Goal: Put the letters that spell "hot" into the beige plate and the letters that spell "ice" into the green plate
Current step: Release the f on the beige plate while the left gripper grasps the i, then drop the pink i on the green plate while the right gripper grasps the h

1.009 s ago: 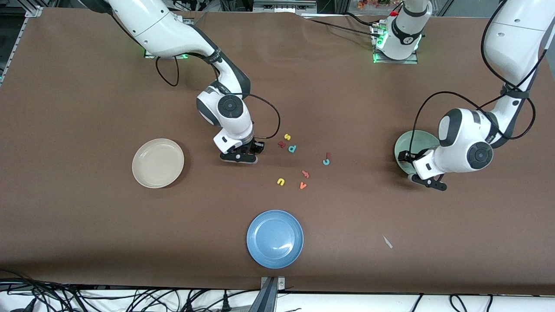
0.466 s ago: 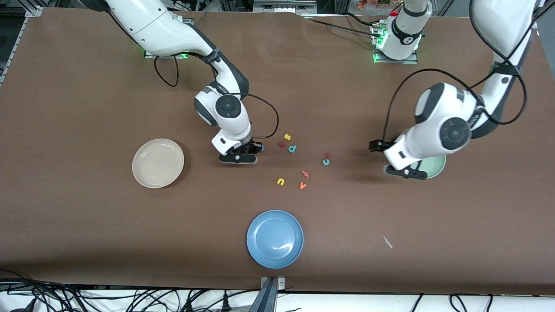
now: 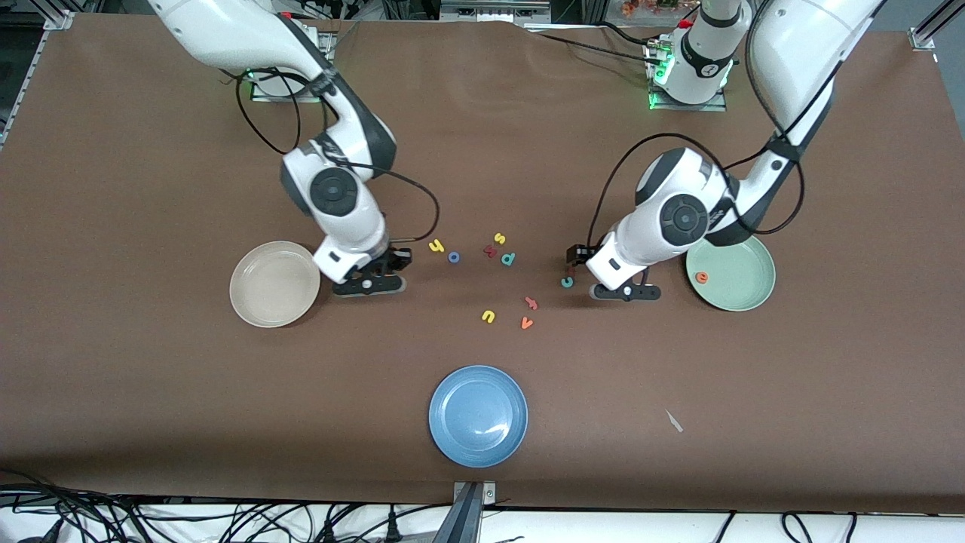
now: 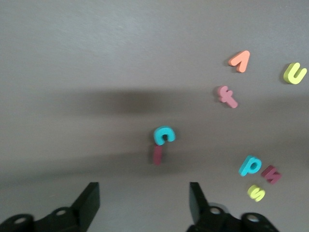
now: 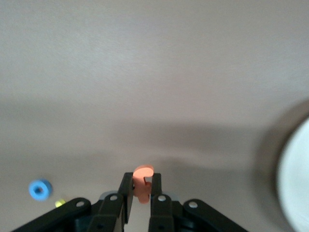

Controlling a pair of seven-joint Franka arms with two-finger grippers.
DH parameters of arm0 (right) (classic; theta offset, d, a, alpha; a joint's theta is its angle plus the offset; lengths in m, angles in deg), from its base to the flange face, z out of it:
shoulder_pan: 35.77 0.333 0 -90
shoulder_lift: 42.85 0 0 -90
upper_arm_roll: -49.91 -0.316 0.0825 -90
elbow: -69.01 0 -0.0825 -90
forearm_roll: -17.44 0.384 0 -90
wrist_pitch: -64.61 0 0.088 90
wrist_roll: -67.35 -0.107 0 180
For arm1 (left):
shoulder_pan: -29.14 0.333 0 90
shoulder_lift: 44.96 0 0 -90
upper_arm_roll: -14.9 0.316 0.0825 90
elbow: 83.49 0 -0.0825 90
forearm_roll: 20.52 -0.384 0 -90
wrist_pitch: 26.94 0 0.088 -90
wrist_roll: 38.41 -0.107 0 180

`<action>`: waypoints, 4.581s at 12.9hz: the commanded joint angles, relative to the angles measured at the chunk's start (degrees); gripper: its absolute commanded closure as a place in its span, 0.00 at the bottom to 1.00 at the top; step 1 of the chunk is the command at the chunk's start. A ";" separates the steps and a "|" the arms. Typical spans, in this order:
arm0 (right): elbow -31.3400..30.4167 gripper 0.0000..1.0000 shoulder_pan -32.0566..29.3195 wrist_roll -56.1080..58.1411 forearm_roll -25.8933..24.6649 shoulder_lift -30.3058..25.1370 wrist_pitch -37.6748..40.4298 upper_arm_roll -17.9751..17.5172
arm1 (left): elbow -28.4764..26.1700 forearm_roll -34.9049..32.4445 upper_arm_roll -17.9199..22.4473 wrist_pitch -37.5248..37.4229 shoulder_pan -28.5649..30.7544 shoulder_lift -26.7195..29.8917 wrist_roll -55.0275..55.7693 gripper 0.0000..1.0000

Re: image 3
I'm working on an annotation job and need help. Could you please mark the beige plate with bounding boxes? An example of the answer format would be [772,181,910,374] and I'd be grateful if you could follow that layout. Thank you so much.
[229,241,321,329]

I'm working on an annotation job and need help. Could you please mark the green plate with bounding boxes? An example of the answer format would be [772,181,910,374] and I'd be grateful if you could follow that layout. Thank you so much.
[685,234,777,312]

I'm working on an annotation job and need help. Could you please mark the blue plate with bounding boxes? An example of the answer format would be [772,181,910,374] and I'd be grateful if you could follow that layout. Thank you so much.
[428,365,529,468]

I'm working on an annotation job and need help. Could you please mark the brown table cover sheet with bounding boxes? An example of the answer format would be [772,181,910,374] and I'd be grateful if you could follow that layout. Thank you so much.
[0,14,965,514]

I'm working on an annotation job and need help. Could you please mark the silver power strip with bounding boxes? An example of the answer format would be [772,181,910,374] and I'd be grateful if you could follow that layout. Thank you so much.
[440,0,553,23]

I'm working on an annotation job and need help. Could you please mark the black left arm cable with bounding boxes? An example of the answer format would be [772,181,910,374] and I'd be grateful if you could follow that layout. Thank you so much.
[588,0,806,250]

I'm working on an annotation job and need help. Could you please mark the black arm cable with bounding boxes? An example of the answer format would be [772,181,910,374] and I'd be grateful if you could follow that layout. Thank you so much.
[588,0,806,250]
[235,69,440,244]

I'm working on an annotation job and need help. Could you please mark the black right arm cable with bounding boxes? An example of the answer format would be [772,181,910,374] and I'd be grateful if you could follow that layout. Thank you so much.
[235,69,440,244]

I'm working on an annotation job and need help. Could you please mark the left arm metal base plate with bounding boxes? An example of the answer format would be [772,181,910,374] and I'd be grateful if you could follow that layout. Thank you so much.
[647,41,728,112]

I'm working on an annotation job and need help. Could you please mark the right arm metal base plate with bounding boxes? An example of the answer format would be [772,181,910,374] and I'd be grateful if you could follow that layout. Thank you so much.
[249,30,336,103]

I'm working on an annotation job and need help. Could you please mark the long black table cable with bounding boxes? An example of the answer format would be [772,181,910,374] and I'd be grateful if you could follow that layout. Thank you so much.
[524,30,657,63]

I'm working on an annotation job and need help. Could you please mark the short black table cable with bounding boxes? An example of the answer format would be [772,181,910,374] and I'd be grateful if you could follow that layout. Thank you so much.
[594,21,666,48]

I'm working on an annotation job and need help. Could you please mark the silver metal bracket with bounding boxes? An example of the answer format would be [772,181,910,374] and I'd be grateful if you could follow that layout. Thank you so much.
[453,481,497,505]

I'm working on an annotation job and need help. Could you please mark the looped black floor cable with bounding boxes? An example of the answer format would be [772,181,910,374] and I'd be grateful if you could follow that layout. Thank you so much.
[782,511,858,543]

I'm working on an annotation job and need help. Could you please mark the aluminium frame profile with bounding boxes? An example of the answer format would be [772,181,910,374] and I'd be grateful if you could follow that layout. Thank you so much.
[908,0,965,52]
[0,9,76,148]

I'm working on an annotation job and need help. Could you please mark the black floor cable tangle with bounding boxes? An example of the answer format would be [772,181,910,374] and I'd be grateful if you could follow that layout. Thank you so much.
[0,468,453,543]

